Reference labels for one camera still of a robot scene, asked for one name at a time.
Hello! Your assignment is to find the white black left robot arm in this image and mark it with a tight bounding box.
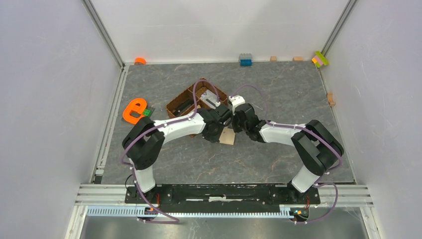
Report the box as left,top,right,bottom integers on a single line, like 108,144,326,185
122,105,233,203

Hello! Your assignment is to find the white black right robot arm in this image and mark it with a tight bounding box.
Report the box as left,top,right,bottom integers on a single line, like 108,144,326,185
232,103,344,203

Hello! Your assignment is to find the silver white card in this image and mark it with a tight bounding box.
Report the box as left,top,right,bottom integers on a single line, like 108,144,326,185
201,91,217,106

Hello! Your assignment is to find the woven wicker divided basket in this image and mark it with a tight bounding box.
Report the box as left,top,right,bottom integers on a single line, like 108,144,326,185
166,78,229,138

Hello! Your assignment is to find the blue toy brick stack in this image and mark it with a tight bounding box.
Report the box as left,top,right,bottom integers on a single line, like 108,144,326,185
239,53,253,67

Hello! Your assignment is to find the small green brick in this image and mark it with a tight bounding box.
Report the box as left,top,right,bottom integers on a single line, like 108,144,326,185
142,108,155,117

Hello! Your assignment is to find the orange plastic letter toy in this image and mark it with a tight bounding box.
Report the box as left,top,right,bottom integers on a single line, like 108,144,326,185
122,98,147,124

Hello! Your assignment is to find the curved wooden block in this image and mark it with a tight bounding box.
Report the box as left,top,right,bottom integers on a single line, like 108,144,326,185
326,92,336,107

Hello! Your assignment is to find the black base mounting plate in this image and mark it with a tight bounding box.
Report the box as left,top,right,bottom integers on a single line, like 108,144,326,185
144,184,320,214

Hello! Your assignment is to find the orange round cap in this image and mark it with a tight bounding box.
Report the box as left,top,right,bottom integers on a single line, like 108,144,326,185
134,57,146,65

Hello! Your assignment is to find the green pink yellow brick stack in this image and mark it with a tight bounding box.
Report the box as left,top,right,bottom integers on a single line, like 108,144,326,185
312,51,329,68

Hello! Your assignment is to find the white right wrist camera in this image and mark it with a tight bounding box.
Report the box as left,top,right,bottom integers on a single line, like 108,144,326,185
228,95,245,114

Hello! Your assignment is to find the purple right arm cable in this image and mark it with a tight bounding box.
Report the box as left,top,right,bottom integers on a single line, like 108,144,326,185
230,84,343,226

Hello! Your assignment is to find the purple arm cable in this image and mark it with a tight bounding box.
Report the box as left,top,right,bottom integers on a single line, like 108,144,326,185
119,78,221,225
230,84,343,226

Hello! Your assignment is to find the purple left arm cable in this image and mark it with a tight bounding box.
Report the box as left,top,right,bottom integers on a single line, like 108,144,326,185
119,78,221,225

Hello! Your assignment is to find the aluminium frame rail right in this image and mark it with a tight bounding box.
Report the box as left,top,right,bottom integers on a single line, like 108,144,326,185
321,0,358,56

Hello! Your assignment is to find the aluminium frame rail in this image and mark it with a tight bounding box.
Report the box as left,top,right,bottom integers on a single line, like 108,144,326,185
321,0,358,56
82,0,125,69

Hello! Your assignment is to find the aluminium frame rail left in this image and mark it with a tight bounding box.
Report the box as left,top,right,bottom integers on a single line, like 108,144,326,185
82,0,125,69

